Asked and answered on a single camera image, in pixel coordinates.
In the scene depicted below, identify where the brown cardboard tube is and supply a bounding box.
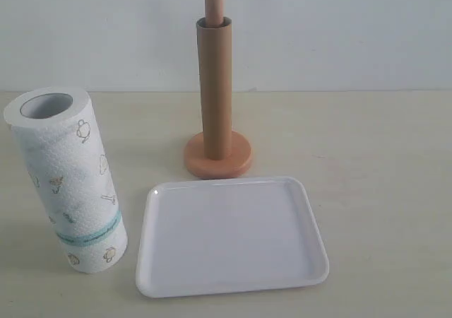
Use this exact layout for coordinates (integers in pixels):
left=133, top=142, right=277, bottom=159
left=196, top=17, right=232, bottom=160

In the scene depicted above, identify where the printed white paper towel roll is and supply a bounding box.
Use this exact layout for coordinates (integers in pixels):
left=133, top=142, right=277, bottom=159
left=4, top=88, right=128, bottom=273

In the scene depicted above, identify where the wooden paper towel holder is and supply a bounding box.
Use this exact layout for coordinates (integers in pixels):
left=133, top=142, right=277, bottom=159
left=184, top=0, right=252, bottom=179

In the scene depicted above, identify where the white plastic tray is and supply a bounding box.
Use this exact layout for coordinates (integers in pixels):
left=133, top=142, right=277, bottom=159
left=136, top=176, right=330, bottom=298

